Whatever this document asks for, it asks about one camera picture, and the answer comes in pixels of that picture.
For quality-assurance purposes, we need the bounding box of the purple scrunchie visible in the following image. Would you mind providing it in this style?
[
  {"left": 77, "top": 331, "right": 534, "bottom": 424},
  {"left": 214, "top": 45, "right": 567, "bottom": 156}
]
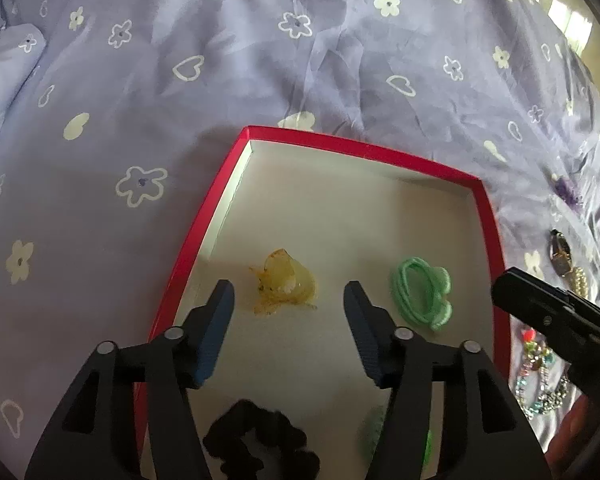
[{"left": 550, "top": 174, "right": 583, "bottom": 210}]

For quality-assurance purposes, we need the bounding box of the green braided hair band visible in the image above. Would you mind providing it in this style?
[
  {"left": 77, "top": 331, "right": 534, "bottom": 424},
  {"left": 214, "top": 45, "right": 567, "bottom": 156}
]
[{"left": 357, "top": 405, "right": 433, "bottom": 467}]

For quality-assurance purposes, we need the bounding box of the yellow hair claw clip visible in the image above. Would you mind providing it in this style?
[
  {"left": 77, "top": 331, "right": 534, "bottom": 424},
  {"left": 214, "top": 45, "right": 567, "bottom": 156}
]
[{"left": 250, "top": 247, "right": 318, "bottom": 317}]

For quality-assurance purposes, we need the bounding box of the glossy beige headboard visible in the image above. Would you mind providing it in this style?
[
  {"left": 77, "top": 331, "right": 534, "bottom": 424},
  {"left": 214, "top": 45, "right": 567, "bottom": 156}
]
[{"left": 500, "top": 0, "right": 600, "bottom": 68}]

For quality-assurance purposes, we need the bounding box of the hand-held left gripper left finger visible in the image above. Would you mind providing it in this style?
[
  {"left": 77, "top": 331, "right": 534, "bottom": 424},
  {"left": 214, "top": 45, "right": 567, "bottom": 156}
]
[{"left": 24, "top": 279, "right": 236, "bottom": 480}]

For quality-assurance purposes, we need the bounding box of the red cardboard box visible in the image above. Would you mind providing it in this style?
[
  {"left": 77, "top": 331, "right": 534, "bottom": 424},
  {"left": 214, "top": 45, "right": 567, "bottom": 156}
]
[{"left": 132, "top": 125, "right": 513, "bottom": 480}]

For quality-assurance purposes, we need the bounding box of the square wristwatch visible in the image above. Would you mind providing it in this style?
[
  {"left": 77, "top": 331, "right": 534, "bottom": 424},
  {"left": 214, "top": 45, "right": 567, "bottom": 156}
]
[{"left": 549, "top": 229, "right": 576, "bottom": 277}]

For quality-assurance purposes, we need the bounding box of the black scrunchie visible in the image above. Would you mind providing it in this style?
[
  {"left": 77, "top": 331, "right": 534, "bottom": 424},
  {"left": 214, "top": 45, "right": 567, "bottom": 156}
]
[{"left": 202, "top": 399, "right": 322, "bottom": 480}]

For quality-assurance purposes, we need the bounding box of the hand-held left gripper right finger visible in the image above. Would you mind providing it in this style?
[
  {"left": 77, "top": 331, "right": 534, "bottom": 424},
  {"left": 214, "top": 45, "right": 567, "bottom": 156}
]
[{"left": 343, "top": 280, "right": 553, "bottom": 480}]

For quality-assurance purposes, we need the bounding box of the folded purple floral duvet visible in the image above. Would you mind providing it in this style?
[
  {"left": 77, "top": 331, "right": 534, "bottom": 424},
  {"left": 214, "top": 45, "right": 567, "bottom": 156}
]
[{"left": 0, "top": 24, "right": 47, "bottom": 166}]

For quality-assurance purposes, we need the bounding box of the person's right hand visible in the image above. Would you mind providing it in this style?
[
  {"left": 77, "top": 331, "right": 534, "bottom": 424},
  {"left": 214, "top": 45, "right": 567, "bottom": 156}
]
[{"left": 545, "top": 396, "right": 598, "bottom": 478}]

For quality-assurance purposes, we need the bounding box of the mint green hair tie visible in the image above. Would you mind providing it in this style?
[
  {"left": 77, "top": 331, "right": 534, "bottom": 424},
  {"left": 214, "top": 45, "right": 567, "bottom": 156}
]
[{"left": 391, "top": 256, "right": 453, "bottom": 332}]

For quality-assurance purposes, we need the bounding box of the pearl bracelet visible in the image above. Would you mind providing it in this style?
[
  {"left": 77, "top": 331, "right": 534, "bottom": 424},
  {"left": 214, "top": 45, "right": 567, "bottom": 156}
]
[{"left": 572, "top": 266, "right": 592, "bottom": 298}]

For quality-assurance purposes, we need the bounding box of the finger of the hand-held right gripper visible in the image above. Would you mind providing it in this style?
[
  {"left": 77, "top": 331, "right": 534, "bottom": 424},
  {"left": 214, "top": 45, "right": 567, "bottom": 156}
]
[{"left": 491, "top": 266, "right": 600, "bottom": 362}]

